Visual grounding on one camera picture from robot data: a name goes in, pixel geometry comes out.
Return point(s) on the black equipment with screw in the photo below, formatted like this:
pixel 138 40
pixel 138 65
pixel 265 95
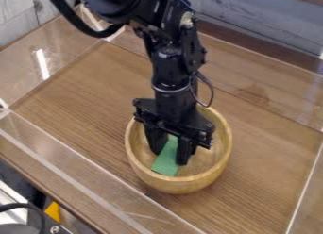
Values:
pixel 39 220

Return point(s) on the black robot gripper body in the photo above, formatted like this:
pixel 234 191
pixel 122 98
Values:
pixel 173 111

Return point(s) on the clear acrylic tray walls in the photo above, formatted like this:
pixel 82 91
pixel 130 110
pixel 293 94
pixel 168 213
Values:
pixel 68 86

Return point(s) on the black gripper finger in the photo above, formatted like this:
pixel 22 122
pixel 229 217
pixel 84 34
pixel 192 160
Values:
pixel 157 137
pixel 185 150

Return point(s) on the yellow label on equipment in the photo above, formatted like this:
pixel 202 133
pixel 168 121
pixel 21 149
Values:
pixel 54 212

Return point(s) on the brown wooden bowl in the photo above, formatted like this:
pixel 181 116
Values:
pixel 206 164

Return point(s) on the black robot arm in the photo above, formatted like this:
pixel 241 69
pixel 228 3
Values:
pixel 166 24

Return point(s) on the clear acrylic corner bracket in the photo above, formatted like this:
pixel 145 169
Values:
pixel 98 24

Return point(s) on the green rectangular block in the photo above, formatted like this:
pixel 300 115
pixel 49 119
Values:
pixel 165 163

